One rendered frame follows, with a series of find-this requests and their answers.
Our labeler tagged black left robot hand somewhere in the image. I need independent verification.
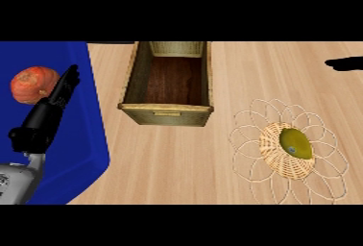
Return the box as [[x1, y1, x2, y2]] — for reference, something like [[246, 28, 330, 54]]
[[7, 64, 81, 155]]

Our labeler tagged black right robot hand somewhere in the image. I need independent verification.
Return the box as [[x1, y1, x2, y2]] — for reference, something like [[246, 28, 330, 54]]
[[323, 56, 363, 72]]

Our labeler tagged blue placemat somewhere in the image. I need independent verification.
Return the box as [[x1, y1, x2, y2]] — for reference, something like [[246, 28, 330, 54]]
[[0, 40, 112, 206]]

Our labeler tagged orange round fruit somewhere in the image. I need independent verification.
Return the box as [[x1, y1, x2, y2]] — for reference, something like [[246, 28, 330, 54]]
[[10, 65, 62, 106]]

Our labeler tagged wooden drawer front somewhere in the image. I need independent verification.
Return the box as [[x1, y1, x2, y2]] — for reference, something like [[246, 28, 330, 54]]
[[116, 103, 215, 128]]

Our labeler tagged green mango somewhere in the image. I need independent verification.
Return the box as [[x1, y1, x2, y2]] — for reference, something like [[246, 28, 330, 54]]
[[277, 127, 314, 160]]

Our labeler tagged open wooden drawer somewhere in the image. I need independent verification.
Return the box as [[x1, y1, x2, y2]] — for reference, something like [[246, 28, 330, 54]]
[[116, 40, 215, 128]]

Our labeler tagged wicker wire basket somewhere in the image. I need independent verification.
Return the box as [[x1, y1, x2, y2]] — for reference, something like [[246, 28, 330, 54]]
[[229, 98, 350, 206]]

